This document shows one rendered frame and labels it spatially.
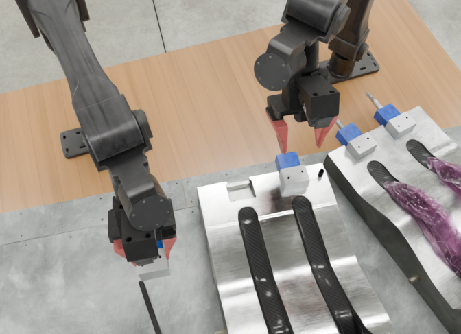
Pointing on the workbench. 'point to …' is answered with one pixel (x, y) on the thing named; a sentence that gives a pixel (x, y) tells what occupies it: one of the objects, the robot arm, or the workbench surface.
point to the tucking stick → (149, 307)
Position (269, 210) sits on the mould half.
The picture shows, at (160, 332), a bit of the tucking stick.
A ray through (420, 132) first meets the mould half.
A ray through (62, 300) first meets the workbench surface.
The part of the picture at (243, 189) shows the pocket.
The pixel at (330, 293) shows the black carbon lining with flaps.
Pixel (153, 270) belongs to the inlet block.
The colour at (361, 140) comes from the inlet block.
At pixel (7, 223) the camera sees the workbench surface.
